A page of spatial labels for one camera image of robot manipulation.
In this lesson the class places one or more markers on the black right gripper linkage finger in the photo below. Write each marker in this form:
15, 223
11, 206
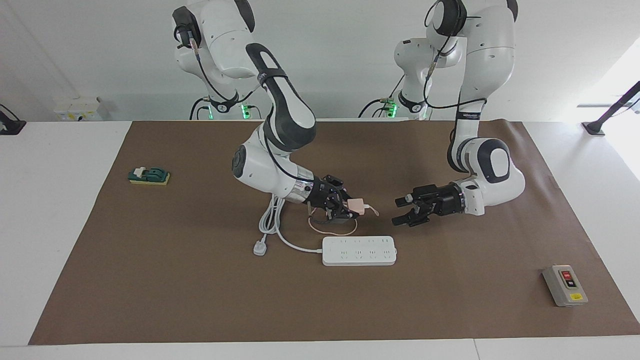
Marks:
337, 187
342, 212

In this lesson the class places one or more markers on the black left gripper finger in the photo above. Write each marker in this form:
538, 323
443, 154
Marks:
410, 199
407, 218

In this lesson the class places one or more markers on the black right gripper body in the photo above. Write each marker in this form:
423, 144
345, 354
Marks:
317, 192

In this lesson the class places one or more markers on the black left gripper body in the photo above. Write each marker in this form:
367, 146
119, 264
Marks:
442, 200

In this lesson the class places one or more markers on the pink usb charger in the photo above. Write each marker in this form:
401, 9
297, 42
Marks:
357, 206

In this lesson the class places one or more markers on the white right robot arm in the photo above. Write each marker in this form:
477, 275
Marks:
285, 110

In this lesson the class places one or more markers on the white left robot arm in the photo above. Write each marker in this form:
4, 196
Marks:
492, 50

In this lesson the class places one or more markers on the white power strip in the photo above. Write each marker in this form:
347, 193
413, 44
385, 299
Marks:
360, 251

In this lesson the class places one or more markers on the brown table mat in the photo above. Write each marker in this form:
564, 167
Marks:
200, 300

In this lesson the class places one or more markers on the black clamp stand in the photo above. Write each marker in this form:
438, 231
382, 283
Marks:
595, 127

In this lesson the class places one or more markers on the black desk clamp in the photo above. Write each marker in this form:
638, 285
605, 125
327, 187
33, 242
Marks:
12, 127

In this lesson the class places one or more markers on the grey on-off switch box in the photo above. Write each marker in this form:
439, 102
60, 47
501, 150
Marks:
565, 286

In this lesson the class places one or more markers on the green knife switch yellow base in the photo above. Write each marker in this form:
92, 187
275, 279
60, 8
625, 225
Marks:
150, 176

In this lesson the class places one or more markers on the white wall outlet box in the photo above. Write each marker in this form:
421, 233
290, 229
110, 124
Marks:
75, 107

